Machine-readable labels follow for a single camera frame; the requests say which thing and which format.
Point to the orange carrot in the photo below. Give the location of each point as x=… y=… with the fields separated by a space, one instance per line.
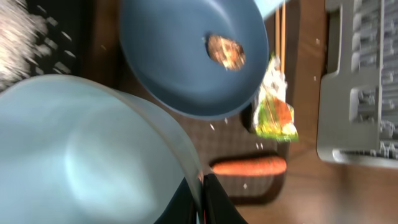
x=255 y=167

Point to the light blue plastic cup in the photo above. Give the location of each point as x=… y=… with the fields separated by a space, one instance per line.
x=268 y=7

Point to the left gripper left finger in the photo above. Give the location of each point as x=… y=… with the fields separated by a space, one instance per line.
x=181 y=208

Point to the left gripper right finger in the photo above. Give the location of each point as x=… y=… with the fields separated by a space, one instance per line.
x=218 y=207

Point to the wooden chopstick right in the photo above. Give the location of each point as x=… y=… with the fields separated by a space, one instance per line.
x=283 y=34

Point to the dark blue plate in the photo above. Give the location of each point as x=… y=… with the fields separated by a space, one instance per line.
x=164 y=43

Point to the white rice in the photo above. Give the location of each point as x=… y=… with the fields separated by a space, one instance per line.
x=33 y=43

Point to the brown food scrap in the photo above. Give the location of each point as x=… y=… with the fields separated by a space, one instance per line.
x=226 y=52

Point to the grey dishwasher rack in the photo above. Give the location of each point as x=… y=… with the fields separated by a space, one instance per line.
x=357 y=118

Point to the black rectangular tray bin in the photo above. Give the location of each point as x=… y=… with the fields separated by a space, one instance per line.
x=76 y=17

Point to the light blue bowl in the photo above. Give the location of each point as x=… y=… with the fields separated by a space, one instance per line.
x=75 y=151

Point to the green snack wrapper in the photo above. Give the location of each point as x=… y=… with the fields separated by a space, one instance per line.
x=273 y=117

